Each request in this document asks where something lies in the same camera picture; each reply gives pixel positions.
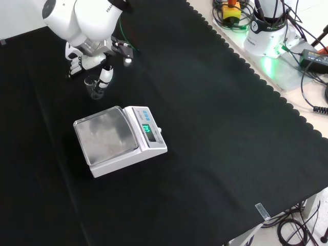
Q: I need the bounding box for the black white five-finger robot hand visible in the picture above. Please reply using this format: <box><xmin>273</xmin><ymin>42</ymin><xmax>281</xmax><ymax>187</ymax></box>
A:
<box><xmin>65</xmin><ymin>40</ymin><xmax>116</xmax><ymax>90</ymax></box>

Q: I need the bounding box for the small clear glass beaker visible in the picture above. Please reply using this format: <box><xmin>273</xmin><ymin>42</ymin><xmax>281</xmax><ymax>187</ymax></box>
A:
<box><xmin>84</xmin><ymin>75</ymin><xmax>106</xmax><ymax>100</ymax></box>

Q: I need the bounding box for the white electronic balance steel pan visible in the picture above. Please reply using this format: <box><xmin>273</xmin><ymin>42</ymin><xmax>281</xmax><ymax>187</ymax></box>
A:
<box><xmin>73</xmin><ymin>105</ymin><xmax>169</xmax><ymax>179</ymax></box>

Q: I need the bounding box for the black bench cloth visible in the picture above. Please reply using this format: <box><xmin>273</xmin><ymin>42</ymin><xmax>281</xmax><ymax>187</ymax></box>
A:
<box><xmin>0</xmin><ymin>0</ymin><xmax>328</xmax><ymax>246</ymax></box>

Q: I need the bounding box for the yellow stop button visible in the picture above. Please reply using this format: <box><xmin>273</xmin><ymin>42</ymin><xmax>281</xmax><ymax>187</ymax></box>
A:
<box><xmin>221</xmin><ymin>0</ymin><xmax>242</xmax><ymax>23</ymax></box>

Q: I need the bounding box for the grey metal mounting plate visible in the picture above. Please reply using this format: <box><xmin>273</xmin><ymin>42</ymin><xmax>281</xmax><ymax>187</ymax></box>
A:
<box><xmin>212</xmin><ymin>17</ymin><xmax>328</xmax><ymax>92</ymax></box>

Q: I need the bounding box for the black power adapter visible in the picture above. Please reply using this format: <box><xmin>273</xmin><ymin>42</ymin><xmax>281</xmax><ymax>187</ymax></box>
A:
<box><xmin>299</xmin><ymin>49</ymin><xmax>328</xmax><ymax>74</ymax></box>

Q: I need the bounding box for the clear tape strip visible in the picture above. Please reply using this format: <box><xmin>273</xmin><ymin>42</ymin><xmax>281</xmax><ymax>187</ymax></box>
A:
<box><xmin>255</xmin><ymin>202</ymin><xmax>272</xmax><ymax>221</ymax></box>

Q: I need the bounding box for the black orange tripod leg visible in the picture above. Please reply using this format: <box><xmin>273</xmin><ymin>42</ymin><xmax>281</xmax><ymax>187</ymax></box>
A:
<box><xmin>311</xmin><ymin>24</ymin><xmax>328</xmax><ymax>52</ymax></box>

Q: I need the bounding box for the grey table leg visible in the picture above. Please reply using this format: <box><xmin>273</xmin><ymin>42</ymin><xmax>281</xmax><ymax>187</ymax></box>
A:
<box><xmin>303</xmin><ymin>192</ymin><xmax>322</xmax><ymax>219</ymax></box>

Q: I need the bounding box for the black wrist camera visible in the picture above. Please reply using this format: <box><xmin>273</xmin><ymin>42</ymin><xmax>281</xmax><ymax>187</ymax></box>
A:
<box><xmin>110</xmin><ymin>35</ymin><xmax>134</xmax><ymax>67</ymax></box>

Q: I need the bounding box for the thin green cable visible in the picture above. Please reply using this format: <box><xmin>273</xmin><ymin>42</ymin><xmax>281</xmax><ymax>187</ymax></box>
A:
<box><xmin>118</xmin><ymin>14</ymin><xmax>140</xmax><ymax>52</ymax></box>

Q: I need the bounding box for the black cable bundle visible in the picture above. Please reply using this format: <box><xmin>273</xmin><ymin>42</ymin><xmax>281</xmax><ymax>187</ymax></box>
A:
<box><xmin>211</xmin><ymin>0</ymin><xmax>255</xmax><ymax>33</ymax></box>

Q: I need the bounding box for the black coiled cable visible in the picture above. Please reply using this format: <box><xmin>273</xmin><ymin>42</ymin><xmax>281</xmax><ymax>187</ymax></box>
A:
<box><xmin>300</xmin><ymin>67</ymin><xmax>328</xmax><ymax>114</ymax></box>

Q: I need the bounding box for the black floor cable tangle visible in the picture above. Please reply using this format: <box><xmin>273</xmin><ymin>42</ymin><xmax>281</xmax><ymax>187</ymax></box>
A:
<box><xmin>261</xmin><ymin>201</ymin><xmax>328</xmax><ymax>246</ymax></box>

